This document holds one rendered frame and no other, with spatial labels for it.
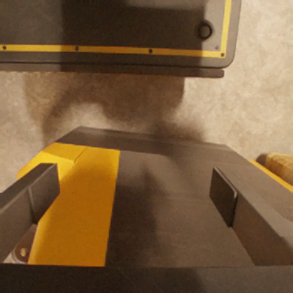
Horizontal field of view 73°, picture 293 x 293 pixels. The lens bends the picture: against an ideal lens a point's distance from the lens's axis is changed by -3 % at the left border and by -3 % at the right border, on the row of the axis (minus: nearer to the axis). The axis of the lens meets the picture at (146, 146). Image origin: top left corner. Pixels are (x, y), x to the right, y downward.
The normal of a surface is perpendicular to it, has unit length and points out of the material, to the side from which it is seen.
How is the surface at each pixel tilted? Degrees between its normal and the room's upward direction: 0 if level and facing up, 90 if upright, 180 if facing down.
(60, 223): 90
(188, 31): 0
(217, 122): 0
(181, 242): 90
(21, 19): 0
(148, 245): 90
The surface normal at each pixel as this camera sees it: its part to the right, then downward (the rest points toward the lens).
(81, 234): 0.14, -0.95
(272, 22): 0.02, 0.29
